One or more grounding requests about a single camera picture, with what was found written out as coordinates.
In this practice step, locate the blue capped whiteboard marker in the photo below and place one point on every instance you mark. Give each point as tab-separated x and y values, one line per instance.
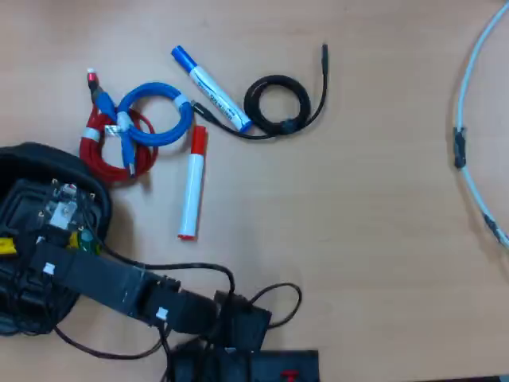
214	95

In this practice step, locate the black plastic bowl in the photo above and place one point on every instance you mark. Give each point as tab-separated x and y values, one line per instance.
91	187

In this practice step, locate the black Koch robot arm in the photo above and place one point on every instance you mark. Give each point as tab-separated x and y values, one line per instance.
111	282

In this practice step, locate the yellow instant coffee stick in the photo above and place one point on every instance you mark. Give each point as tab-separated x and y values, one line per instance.
6	246

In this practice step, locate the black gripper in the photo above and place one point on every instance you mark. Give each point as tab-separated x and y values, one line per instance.
53	260

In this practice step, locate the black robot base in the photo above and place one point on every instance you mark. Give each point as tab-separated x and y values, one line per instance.
286	362

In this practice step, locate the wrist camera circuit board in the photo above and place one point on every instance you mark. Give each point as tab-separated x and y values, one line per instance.
61	213

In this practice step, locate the red capped whiteboard marker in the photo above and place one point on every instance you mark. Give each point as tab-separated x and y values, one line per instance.
191	195

